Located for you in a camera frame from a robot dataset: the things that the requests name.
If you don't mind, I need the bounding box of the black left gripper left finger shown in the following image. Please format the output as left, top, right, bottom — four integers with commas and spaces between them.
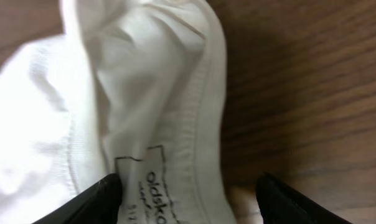
34, 174, 123, 224

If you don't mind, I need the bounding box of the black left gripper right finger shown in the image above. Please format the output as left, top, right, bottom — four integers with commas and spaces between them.
255, 173, 351, 224

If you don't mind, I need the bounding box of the white t-shirt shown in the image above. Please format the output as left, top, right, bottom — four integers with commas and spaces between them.
0, 0, 265, 224

